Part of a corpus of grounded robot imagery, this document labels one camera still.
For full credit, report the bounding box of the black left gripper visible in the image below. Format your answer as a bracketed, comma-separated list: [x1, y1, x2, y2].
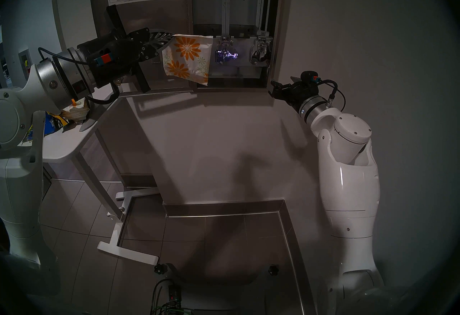
[90, 4, 177, 94]

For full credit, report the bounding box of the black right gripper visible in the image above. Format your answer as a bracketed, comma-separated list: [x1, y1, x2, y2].
[268, 80, 319, 112]

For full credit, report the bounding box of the orange floral pad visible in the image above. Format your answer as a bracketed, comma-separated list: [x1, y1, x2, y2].
[162, 34, 214, 85]

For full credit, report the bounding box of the stainless steel wall dispenser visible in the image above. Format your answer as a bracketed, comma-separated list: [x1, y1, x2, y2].
[88, 0, 197, 98]

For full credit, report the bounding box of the dark robot base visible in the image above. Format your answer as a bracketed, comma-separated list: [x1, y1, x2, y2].
[167, 263, 288, 315]

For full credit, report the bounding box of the chrome dispensing lever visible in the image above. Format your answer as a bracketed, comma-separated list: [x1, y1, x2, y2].
[251, 36, 272, 66]
[215, 37, 238, 65]

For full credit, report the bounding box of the orange floral pad package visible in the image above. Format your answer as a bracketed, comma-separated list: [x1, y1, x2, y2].
[61, 98, 90, 122]

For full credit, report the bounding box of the blue yellow pad package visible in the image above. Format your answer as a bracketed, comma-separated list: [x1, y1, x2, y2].
[27, 113, 69, 142]

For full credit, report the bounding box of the white table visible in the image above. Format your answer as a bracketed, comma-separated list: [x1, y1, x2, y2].
[27, 77, 160, 266]

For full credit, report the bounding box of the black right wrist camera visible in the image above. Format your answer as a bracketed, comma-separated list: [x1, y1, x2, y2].
[300, 70, 321, 85]

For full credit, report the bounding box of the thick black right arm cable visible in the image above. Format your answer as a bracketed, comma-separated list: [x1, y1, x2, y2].
[320, 80, 339, 108]

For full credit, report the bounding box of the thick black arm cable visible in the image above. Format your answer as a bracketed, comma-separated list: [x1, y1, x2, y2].
[320, 80, 339, 108]
[86, 81, 121, 105]

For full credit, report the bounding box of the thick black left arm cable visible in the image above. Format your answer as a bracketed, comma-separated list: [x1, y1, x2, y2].
[86, 81, 121, 105]

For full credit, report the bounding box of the thin black left camera cable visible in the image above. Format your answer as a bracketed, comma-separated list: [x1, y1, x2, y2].
[38, 46, 90, 66]

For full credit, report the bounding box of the grey wall alarm box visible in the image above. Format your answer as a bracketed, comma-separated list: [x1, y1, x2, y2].
[18, 49, 33, 79]

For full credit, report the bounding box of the green black cable bundle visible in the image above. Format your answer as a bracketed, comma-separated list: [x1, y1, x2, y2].
[150, 278, 194, 315]

